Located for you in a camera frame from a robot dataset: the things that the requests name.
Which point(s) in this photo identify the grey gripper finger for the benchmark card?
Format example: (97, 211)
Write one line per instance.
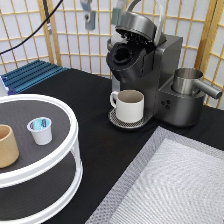
(117, 11)
(89, 14)

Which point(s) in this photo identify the grey coffee machine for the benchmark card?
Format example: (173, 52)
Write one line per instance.
(142, 58)

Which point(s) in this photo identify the white coffee pod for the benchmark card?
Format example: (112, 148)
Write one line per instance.
(40, 128)

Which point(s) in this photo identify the wooden shoji screen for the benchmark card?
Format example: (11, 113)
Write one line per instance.
(54, 31)

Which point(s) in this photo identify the white ceramic mug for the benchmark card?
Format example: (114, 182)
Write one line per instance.
(128, 105)

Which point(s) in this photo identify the steel milk frother jug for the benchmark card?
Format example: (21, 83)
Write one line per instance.
(188, 81)

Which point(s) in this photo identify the white two-tier round shelf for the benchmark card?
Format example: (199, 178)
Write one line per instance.
(44, 179)

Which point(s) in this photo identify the tan wooden cup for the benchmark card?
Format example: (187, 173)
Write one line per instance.
(9, 152)

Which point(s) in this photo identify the grey woven placemat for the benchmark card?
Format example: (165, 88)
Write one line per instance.
(172, 180)

